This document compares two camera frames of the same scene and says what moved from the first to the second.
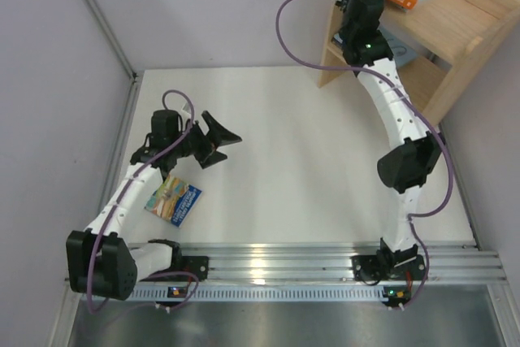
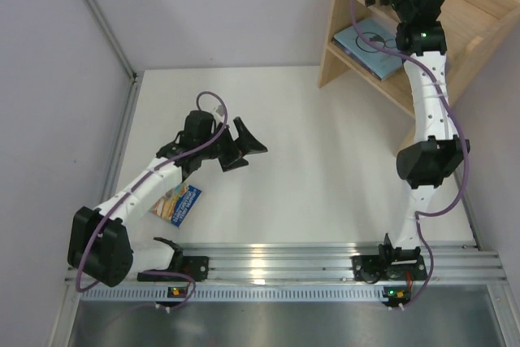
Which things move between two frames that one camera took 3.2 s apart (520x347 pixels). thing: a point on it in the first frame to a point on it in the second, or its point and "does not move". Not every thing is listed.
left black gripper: x=207 y=145 to x=231 y=148
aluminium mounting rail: x=332 y=262 does not move
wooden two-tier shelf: x=452 y=29 does not move
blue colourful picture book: x=175 y=201 does not move
